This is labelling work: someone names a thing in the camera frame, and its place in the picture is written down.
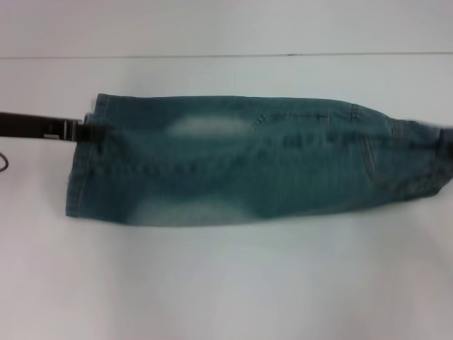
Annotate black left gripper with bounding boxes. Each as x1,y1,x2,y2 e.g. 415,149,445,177
0,111,115,143

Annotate blue denim shorts with print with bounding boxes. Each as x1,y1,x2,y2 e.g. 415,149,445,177
65,92,453,230

